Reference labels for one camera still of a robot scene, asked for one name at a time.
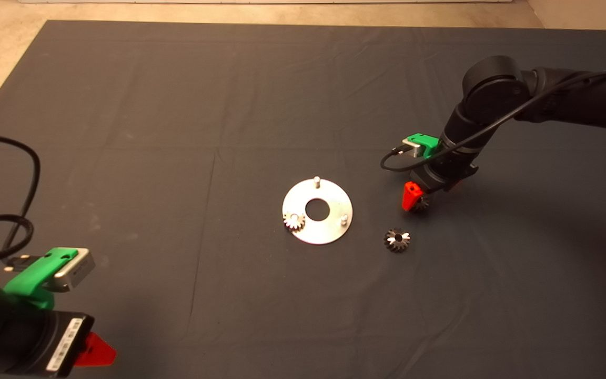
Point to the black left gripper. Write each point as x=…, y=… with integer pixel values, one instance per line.
x=34, y=339

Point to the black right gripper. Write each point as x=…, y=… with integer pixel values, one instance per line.
x=445, y=171

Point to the small steel planetary gear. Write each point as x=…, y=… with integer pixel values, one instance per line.
x=396, y=240
x=422, y=203
x=294, y=221

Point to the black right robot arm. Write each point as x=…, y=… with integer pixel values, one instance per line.
x=571, y=97

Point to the round metal carrier plate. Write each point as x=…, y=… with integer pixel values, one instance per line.
x=324, y=231

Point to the dark grey table cloth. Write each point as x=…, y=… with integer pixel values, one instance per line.
x=229, y=105

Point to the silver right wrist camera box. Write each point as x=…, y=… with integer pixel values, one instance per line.
x=412, y=150

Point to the green right camera mount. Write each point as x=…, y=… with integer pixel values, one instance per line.
x=425, y=143

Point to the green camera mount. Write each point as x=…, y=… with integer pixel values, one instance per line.
x=29, y=279
x=425, y=143

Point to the green left camera mount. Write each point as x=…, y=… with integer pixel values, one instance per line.
x=29, y=279

